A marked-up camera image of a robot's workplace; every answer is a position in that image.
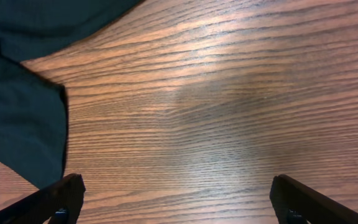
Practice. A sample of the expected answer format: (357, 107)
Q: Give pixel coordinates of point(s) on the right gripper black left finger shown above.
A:
(60, 202)

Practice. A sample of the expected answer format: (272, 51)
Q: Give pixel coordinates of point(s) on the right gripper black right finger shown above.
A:
(294, 202)

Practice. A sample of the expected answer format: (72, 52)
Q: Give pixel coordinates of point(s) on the black t-shirt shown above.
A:
(33, 110)

